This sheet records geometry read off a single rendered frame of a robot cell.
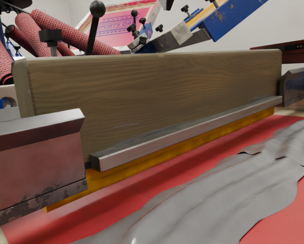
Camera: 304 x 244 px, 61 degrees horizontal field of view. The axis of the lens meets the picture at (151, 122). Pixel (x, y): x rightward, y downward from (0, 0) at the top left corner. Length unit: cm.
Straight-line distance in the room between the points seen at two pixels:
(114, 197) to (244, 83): 21
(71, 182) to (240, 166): 14
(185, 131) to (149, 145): 4
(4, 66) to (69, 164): 50
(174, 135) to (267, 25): 225
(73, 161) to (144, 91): 8
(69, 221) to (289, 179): 16
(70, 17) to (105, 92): 474
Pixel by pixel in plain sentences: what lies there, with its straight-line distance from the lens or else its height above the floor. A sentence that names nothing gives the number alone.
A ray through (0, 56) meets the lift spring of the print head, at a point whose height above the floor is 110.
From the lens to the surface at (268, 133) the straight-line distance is 36.
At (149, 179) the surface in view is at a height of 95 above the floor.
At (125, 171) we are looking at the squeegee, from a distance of 21.
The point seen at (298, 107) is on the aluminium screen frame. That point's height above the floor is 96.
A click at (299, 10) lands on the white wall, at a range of 236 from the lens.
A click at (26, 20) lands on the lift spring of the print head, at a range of 86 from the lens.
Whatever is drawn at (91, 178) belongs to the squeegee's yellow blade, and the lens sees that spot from 20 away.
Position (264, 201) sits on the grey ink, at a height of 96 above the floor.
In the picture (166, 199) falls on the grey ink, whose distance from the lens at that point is 18.
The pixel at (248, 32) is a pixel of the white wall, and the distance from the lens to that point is 251.
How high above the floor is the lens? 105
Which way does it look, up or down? 12 degrees down
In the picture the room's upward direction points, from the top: 5 degrees counter-clockwise
